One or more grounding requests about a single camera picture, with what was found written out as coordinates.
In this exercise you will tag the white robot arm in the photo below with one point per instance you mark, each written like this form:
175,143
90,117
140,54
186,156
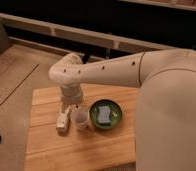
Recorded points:
165,110

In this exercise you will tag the long white rail frame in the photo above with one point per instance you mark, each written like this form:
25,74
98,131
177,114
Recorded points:
81,35

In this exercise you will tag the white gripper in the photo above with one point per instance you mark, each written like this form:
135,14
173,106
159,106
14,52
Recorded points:
69,95

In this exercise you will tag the green bowl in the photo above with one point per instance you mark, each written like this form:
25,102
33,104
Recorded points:
115,114

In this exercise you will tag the blue-grey sponge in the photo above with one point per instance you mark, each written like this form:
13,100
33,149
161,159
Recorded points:
104,115

